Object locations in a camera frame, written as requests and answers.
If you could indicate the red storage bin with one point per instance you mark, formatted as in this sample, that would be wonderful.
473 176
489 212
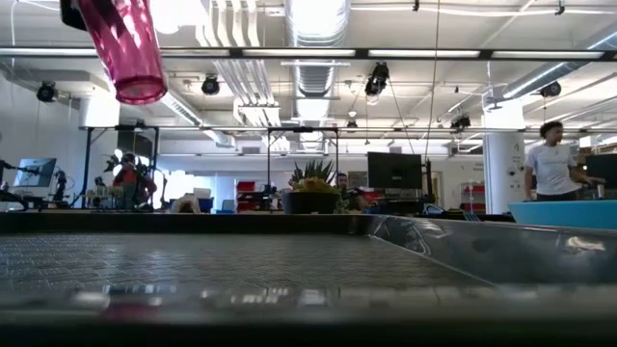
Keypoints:
246 186

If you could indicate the black computer monitor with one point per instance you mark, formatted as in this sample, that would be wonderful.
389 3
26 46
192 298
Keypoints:
602 169
394 169

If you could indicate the black plastic tray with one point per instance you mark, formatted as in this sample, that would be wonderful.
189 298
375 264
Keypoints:
193 260

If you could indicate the black ceiling spotlight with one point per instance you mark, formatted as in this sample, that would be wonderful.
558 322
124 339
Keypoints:
210 86
46 91
551 89
377 79
460 122

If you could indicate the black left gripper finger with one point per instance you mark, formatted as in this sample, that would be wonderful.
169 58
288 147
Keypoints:
71 14

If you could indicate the succulent plant in black bowl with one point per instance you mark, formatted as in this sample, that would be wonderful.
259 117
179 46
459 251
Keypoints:
311 200

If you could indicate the person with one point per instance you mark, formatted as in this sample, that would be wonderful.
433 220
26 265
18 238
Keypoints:
343 182
129 180
549 168

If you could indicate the pink translucent plastic cup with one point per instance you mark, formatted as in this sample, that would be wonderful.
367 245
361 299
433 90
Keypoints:
130 48

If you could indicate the blue round plate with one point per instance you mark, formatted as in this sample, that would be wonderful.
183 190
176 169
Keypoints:
564 214

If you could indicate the silver ventilation duct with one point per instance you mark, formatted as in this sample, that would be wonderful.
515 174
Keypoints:
315 29

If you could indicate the monitor with light screen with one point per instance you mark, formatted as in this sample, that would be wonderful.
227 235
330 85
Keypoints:
34 172

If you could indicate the white round pillar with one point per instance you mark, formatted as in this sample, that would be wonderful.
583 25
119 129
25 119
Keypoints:
503 164

